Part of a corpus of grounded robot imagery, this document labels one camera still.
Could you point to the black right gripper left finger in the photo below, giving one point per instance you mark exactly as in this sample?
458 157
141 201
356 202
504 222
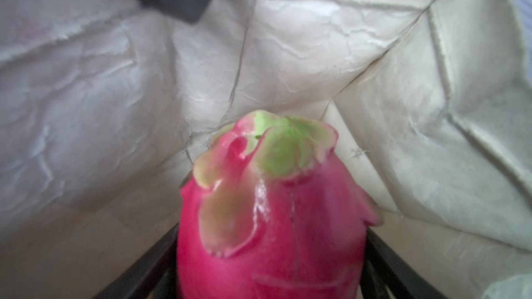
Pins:
153 275

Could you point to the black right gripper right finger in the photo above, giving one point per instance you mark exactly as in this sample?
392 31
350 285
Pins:
386 275

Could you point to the pink dragon fruit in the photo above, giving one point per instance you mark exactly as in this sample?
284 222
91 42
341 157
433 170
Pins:
272 212

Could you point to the cream canvas grocery bag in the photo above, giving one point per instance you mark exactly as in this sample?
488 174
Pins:
105 104

